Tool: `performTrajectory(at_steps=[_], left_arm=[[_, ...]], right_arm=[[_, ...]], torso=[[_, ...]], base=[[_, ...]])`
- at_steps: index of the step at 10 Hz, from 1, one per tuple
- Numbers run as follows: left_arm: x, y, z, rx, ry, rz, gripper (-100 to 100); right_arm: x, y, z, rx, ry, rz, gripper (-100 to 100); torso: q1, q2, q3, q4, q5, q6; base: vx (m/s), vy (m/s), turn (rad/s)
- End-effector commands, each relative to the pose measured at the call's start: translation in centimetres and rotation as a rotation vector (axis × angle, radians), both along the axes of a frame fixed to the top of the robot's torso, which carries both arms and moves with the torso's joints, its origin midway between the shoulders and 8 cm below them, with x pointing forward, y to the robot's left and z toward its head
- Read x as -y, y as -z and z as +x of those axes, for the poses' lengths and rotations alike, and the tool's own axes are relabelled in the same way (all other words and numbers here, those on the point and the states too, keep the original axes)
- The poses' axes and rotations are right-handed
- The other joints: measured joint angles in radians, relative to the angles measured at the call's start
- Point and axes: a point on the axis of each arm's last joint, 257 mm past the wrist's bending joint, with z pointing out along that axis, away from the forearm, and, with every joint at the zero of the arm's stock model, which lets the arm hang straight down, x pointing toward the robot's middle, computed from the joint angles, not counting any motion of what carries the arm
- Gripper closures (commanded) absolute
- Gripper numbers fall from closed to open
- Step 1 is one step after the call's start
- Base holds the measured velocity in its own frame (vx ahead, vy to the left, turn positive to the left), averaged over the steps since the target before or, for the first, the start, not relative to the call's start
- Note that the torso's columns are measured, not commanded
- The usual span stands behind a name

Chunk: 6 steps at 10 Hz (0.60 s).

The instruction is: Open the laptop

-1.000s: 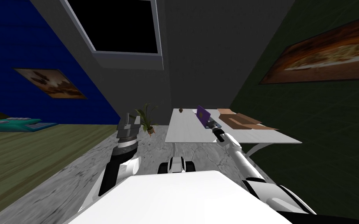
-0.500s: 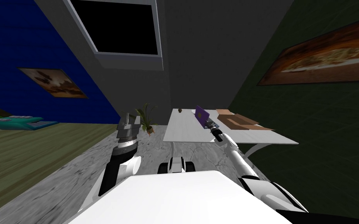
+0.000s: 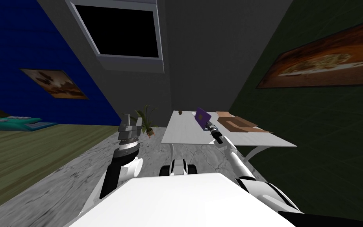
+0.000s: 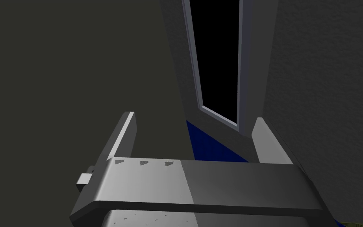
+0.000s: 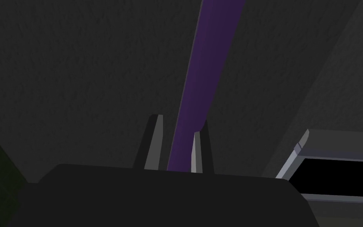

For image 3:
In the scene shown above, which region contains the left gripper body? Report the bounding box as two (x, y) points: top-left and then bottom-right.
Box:
(118, 124), (143, 142)

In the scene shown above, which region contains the green potted plant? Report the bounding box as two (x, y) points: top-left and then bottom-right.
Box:
(133, 105), (159, 138)

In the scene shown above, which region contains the white table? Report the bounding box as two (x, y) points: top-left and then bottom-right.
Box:
(161, 110), (298, 162)

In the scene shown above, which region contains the flat brown cardboard box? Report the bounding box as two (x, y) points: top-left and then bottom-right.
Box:
(216, 111), (273, 133)

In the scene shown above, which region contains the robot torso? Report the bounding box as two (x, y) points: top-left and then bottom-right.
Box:
(63, 159), (297, 227)

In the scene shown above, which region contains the teal furniture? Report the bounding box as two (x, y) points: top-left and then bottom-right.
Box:
(0, 115), (59, 132)

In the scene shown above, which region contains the small brown wall picture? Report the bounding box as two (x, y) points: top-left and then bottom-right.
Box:
(19, 68), (89, 100)

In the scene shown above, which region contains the dark window with grey frame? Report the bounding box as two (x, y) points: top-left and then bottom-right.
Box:
(64, 0), (165, 74)

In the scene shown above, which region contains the long brown wall picture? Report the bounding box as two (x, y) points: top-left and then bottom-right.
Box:
(256, 16), (363, 89)

